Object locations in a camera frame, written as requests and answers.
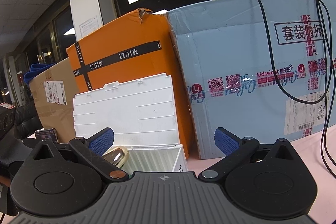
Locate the white plastic storage box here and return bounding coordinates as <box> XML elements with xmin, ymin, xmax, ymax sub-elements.
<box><xmin>73</xmin><ymin>73</ymin><xmax>188</xmax><ymax>174</ymax></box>

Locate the light blue cardboard box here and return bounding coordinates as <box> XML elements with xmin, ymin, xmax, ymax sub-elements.
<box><xmin>167</xmin><ymin>0</ymin><xmax>335</xmax><ymax>159</ymax></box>

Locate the white paper notice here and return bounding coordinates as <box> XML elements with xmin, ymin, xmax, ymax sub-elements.
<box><xmin>79</xmin><ymin>16</ymin><xmax>101</xmax><ymax>38</ymax></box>

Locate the black cable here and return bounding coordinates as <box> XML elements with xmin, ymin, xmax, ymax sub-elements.
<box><xmin>248</xmin><ymin>0</ymin><xmax>336</xmax><ymax>179</ymax></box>

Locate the black leather chair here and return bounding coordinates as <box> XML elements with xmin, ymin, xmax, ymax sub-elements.
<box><xmin>14</xmin><ymin>101</ymin><xmax>43</xmax><ymax>140</ymax></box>

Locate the blue cloth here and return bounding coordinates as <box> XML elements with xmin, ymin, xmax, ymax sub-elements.
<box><xmin>23</xmin><ymin>63</ymin><xmax>55</xmax><ymax>85</ymax></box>

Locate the brown cardboard box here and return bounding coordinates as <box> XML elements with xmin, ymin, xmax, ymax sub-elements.
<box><xmin>29</xmin><ymin>58</ymin><xmax>79</xmax><ymax>143</ymax></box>

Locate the orange MIUZI box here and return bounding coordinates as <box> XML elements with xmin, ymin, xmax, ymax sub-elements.
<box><xmin>67</xmin><ymin>9</ymin><xmax>195</xmax><ymax>155</ymax></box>

